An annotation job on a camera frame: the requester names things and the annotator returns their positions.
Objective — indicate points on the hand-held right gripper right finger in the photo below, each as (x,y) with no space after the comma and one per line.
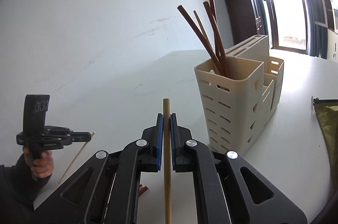
(173,139)

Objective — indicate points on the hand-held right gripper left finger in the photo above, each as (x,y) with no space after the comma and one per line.
(159,139)

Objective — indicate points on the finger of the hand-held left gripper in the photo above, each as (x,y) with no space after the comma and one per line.
(60,130)
(79,138)

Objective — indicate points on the light bamboo chopstick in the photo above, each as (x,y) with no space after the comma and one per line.
(167,108)
(76,157)
(200,24)

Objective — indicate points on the cream plastic utensil holder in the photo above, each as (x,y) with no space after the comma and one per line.
(232,113)

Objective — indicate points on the person's left forearm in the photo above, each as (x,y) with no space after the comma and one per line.
(15,187)

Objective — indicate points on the person's left hand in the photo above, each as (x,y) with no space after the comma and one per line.
(43,163)

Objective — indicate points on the olive green fabric bag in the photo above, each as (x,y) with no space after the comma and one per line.
(330,129)

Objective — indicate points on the glass balcony door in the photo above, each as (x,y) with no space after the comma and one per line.
(287,2)

